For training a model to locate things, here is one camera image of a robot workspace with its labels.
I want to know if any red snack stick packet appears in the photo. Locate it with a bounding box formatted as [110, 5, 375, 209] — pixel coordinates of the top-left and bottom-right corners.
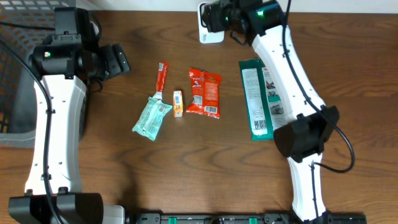
[153, 62, 169, 100]

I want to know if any pale green wipes packet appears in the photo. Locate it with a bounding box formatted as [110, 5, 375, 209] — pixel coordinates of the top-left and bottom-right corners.
[132, 97, 172, 141]

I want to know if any orange red snack pouch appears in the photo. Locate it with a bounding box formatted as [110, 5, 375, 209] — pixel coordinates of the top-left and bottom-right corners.
[186, 68, 222, 118]

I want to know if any small orange juice box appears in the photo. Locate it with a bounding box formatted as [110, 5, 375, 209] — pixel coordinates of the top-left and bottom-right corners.
[173, 90, 183, 118]

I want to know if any green snack packet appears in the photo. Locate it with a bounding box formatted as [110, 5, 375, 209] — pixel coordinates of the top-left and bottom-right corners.
[239, 58, 287, 141]

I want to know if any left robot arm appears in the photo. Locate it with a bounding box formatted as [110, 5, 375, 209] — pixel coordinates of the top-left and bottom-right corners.
[8, 7, 132, 224]

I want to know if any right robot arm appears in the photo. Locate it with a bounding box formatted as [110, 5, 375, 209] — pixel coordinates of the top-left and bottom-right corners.
[198, 1, 340, 223]

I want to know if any white barcode scanner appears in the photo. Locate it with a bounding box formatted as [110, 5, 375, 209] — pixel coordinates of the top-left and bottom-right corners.
[197, 2, 224, 44]

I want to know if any grey plastic mesh basket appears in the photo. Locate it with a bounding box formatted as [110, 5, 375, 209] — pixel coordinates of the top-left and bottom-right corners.
[1, 1, 91, 147]

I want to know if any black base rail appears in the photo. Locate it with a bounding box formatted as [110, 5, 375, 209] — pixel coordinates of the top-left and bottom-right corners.
[131, 213, 367, 224]

